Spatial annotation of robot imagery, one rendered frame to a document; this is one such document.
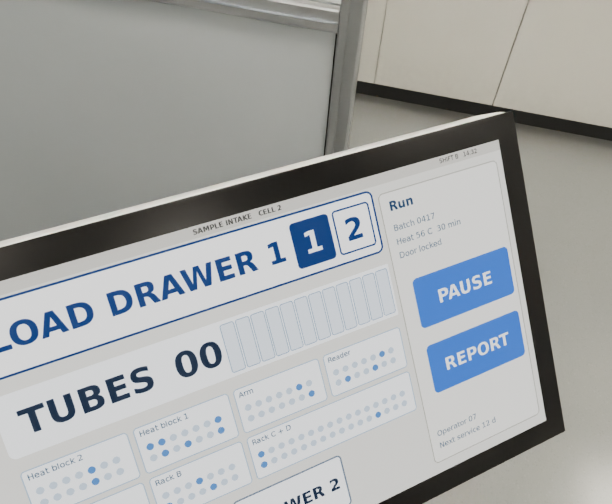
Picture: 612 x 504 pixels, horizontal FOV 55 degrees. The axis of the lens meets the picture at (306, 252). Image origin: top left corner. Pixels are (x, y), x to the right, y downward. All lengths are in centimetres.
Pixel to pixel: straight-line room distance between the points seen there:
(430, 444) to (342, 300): 16
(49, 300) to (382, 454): 29
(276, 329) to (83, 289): 14
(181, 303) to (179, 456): 11
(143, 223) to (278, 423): 18
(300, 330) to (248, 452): 10
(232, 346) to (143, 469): 11
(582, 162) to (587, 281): 65
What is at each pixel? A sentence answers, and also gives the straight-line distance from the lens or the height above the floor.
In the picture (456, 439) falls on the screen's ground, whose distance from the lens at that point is 56.
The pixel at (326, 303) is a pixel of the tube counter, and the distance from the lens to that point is 46.
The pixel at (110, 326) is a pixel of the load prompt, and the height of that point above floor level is 114.
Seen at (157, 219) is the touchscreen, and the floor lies 119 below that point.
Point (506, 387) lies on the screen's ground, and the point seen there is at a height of 102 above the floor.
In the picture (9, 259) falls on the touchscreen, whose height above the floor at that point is 119.
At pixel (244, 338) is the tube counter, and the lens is 45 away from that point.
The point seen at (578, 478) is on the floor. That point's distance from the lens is 178.
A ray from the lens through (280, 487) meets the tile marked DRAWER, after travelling 50.
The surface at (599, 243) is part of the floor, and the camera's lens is 234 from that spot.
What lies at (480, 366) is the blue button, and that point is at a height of 104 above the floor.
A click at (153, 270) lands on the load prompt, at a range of 42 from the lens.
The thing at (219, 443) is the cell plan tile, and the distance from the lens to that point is 47.
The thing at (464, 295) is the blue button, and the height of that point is 109.
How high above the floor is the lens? 149
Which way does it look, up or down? 48 degrees down
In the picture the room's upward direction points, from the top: 5 degrees clockwise
